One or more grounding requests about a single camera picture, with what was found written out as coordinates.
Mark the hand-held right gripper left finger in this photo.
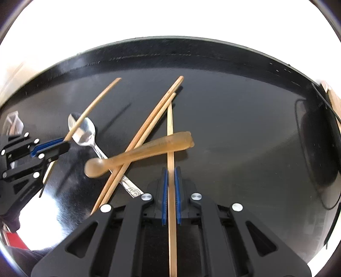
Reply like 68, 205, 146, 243
30, 168, 169, 277

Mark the red cloth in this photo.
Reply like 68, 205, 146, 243
0, 230, 28, 251

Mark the wooden board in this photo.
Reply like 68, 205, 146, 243
321, 80, 341, 123

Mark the clear plastic wrapper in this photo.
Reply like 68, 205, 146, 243
4, 111, 24, 137

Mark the metal spoon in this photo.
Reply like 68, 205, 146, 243
68, 113, 145, 199

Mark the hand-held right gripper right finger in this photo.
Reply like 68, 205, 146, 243
174, 167, 312, 277

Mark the light bamboo chopstick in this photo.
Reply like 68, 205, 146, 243
90, 76, 185, 216
100, 92, 178, 205
166, 102, 178, 277
39, 77, 122, 198

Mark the dark clothing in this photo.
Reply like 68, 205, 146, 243
8, 244, 55, 267

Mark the wooden spoon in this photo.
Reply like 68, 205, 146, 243
84, 130, 194, 178

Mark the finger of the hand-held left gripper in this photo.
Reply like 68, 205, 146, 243
1, 157, 58, 184
0, 133, 71, 167

